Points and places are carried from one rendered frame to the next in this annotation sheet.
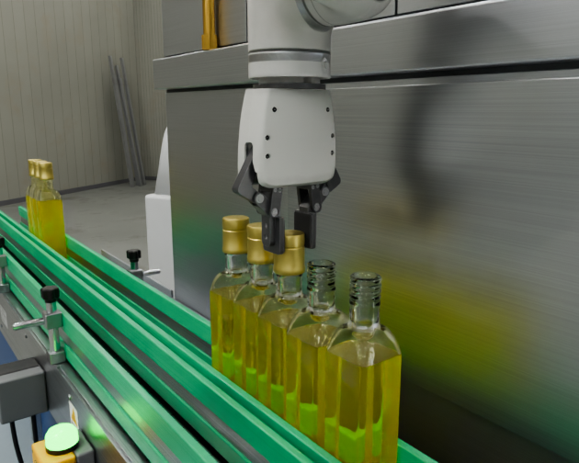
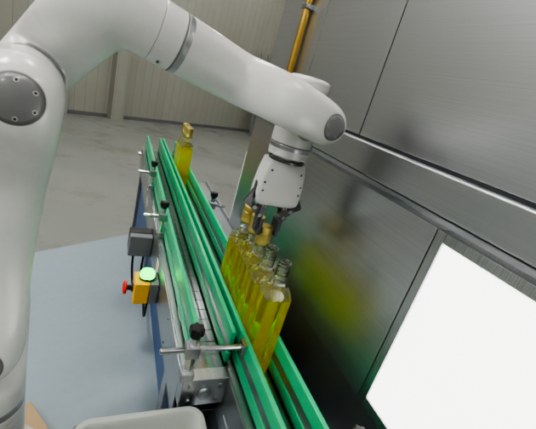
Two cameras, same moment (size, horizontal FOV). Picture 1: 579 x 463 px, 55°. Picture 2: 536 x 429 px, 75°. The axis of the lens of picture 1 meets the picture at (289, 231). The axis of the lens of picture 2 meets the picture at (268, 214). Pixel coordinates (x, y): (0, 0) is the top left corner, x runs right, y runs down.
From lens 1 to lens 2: 0.22 m
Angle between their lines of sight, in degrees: 12
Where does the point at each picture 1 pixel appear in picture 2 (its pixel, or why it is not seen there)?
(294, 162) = (276, 196)
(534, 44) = (400, 185)
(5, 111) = not seen: hidden behind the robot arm
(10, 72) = not seen: hidden behind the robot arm
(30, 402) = (143, 250)
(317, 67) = (298, 157)
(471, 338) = (331, 306)
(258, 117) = (264, 171)
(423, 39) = (361, 156)
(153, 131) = not seen: hidden behind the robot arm
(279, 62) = (280, 150)
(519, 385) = (340, 337)
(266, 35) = (278, 134)
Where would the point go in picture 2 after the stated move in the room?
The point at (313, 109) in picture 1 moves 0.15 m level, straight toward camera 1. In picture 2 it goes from (293, 174) to (271, 187)
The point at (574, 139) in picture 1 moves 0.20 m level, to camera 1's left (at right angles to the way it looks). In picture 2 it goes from (396, 238) to (285, 199)
